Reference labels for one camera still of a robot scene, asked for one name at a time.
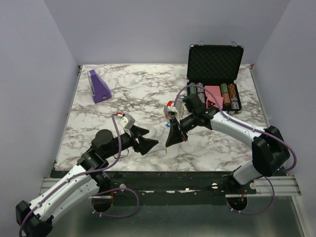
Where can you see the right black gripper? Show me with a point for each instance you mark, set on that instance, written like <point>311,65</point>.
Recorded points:
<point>175,135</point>

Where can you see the purple wedge-shaped box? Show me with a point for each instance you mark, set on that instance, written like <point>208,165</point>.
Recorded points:
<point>99,89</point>

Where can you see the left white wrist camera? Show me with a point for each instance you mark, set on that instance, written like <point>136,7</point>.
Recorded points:
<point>126,121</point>

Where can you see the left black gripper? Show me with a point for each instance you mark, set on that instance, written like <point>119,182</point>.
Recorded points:
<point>145,144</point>

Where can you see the red keyring with keys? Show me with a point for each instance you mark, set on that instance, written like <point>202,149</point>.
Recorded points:
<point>179,105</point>

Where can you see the pink playing card deck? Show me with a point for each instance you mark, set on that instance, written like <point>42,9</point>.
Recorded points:
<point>214,95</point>

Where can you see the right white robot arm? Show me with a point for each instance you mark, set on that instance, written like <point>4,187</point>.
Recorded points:
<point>269,151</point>

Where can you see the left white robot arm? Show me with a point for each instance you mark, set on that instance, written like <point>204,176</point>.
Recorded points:
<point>87,177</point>

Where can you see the black poker chip case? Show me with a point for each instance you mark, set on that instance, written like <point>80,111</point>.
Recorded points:
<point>215,65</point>

